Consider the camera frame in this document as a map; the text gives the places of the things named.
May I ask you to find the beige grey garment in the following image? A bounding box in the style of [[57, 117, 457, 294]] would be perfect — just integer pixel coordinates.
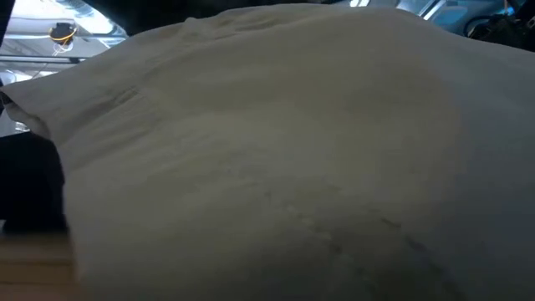
[[0, 3, 535, 301]]

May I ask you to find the small black garment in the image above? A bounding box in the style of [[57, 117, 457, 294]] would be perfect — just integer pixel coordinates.
[[0, 132, 69, 233]]

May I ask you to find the black fixture with yellow cord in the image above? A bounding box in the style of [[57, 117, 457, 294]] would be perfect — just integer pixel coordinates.
[[48, 22, 79, 56]]

